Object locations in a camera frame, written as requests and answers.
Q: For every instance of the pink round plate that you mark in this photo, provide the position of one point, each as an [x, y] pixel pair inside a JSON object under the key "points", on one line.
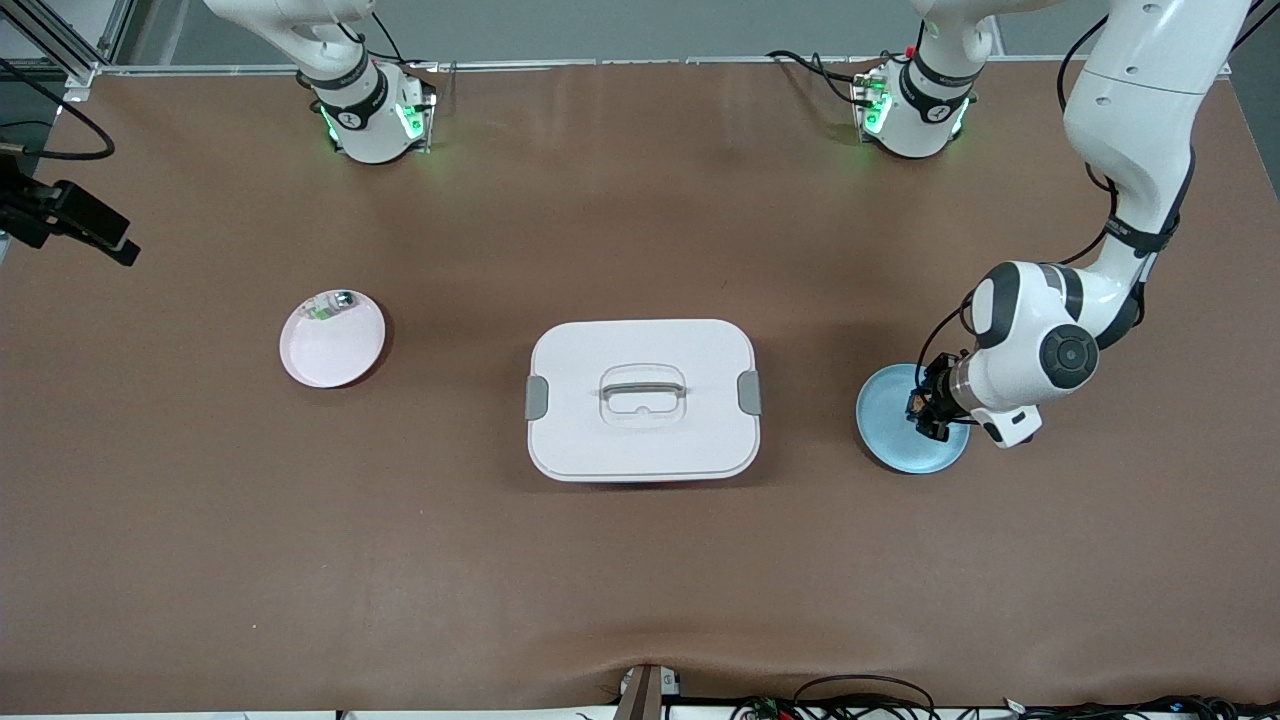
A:
{"points": [[320, 365]]}

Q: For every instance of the brown table mat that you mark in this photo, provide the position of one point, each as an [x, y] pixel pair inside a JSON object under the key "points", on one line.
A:
{"points": [[640, 580]]}

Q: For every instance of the light blue round plate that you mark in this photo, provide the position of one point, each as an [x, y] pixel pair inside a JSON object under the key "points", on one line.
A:
{"points": [[890, 430]]}

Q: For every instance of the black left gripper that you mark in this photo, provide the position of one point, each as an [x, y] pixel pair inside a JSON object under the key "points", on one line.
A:
{"points": [[937, 397]]}

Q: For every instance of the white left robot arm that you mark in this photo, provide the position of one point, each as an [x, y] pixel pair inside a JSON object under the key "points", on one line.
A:
{"points": [[1140, 120]]}

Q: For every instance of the green push-button switch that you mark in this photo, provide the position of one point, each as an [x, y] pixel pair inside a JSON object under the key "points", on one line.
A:
{"points": [[335, 300]]}

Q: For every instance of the aluminium frame strut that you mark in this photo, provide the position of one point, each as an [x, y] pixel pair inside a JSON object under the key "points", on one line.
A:
{"points": [[82, 75], [1215, 65]]}

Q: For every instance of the silver table edge rail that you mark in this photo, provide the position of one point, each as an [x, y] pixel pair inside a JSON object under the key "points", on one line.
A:
{"points": [[650, 62]]}

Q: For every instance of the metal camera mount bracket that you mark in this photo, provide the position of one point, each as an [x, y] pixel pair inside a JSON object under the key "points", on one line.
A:
{"points": [[645, 695]]}

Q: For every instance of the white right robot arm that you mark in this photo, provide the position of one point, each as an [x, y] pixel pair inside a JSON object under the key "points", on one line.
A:
{"points": [[370, 130]]}

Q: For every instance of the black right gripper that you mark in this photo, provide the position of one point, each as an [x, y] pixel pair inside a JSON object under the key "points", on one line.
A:
{"points": [[42, 211]]}

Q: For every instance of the white lidded storage box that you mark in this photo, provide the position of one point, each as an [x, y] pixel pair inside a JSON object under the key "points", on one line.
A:
{"points": [[640, 440]]}

